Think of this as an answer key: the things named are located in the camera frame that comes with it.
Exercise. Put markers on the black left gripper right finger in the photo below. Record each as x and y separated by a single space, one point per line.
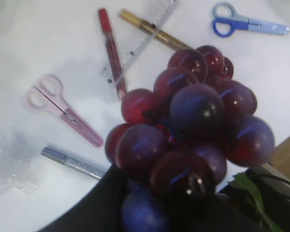
231 217

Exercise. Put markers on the silver glitter pen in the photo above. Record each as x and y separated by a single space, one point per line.
74 162

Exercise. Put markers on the blue scissors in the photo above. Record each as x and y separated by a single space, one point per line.
239 22

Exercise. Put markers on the purple artificial grape bunch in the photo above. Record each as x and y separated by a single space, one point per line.
176 140

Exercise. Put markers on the clear plastic ruler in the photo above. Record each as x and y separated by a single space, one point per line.
153 11

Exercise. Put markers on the gold glitter pen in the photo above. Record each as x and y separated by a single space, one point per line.
151 29

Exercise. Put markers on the red glitter pen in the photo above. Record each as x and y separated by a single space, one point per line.
112 52

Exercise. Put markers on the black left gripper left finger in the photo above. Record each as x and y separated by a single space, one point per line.
98 211

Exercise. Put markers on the pink scissors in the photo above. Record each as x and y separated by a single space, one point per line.
47 94

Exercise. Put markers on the clear plastic sheet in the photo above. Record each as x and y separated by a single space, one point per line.
19 162

